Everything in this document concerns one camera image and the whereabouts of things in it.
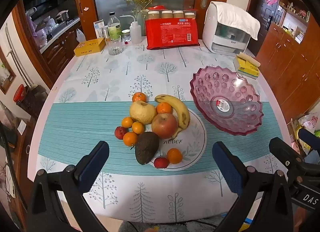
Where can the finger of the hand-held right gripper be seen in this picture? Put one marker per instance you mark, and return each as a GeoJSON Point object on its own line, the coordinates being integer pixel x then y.
{"type": "Point", "coordinates": [308, 135]}
{"type": "Point", "coordinates": [281, 148]}

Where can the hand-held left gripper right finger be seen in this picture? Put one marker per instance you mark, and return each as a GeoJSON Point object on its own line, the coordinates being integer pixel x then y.
{"type": "Point", "coordinates": [227, 169]}

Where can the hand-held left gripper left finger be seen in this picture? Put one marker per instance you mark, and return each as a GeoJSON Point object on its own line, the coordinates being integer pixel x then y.
{"type": "Point", "coordinates": [93, 165]}

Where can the small red fruit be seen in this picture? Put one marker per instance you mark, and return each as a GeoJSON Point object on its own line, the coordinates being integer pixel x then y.
{"type": "Point", "coordinates": [161, 162]}
{"type": "Point", "coordinates": [120, 132]}

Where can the small orange mandarin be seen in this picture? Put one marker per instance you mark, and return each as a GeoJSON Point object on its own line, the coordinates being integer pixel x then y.
{"type": "Point", "coordinates": [174, 155]}
{"type": "Point", "coordinates": [164, 108]}
{"type": "Point", "coordinates": [127, 122]}
{"type": "Point", "coordinates": [130, 138]}
{"type": "Point", "coordinates": [138, 127]}
{"type": "Point", "coordinates": [138, 97]}

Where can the dark green avocado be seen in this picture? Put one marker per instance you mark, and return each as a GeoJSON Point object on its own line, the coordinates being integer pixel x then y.
{"type": "Point", "coordinates": [147, 148]}

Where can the pink glass fruit bowl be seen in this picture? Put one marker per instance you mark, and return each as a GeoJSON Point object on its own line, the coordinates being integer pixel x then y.
{"type": "Point", "coordinates": [225, 102]}

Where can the red apple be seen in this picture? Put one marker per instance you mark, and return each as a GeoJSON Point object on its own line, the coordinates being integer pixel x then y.
{"type": "Point", "coordinates": [164, 125]}

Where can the pile of plastic bags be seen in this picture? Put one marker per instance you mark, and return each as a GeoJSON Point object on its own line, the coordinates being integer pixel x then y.
{"type": "Point", "coordinates": [308, 122]}

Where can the yellow pear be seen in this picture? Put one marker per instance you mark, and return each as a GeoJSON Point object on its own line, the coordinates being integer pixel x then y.
{"type": "Point", "coordinates": [143, 112]}

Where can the yellow banana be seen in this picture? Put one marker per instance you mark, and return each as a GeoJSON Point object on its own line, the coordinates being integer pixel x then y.
{"type": "Point", "coordinates": [182, 112]}

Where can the yellow sponge pack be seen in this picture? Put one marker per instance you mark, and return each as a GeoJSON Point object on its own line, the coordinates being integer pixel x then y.
{"type": "Point", "coordinates": [246, 67]}

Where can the red round container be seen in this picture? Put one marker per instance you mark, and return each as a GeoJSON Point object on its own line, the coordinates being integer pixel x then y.
{"type": "Point", "coordinates": [20, 93]}

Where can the wooden kitchen counter cabinet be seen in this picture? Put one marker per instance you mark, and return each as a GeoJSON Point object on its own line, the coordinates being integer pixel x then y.
{"type": "Point", "coordinates": [60, 52]}

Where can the yellow cardboard box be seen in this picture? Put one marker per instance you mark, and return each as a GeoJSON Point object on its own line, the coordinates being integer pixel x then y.
{"type": "Point", "coordinates": [90, 47]}

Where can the clear glass tumbler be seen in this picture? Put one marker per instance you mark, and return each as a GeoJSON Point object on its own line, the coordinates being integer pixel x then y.
{"type": "Point", "coordinates": [114, 45]}

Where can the white plastic bag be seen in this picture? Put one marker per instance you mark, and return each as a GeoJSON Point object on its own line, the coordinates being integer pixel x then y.
{"type": "Point", "coordinates": [79, 36]}

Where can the small glass jar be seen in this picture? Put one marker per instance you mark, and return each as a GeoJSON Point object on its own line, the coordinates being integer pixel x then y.
{"type": "Point", "coordinates": [125, 35]}

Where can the metal can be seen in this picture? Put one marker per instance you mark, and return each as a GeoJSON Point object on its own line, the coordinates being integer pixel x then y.
{"type": "Point", "coordinates": [105, 32]}

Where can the white countertop appliance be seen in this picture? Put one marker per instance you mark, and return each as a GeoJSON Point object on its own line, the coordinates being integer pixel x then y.
{"type": "Point", "coordinates": [212, 32]}

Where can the white towel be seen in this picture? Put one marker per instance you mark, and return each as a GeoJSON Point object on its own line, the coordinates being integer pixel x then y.
{"type": "Point", "coordinates": [237, 17]}

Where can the white squeeze bottle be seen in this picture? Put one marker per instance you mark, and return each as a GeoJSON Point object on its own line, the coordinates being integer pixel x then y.
{"type": "Point", "coordinates": [135, 33]}

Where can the white and blue carton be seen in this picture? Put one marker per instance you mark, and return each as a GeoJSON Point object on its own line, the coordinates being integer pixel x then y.
{"type": "Point", "coordinates": [98, 25]}

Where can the clear bottle with green label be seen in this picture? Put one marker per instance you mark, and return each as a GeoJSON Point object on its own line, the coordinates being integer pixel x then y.
{"type": "Point", "coordinates": [114, 25]}

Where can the red plastic package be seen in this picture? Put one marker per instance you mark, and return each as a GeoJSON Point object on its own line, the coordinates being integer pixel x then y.
{"type": "Point", "coordinates": [172, 33]}

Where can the metal cooking pot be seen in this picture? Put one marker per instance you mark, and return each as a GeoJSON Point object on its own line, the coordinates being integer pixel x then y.
{"type": "Point", "coordinates": [62, 15]}

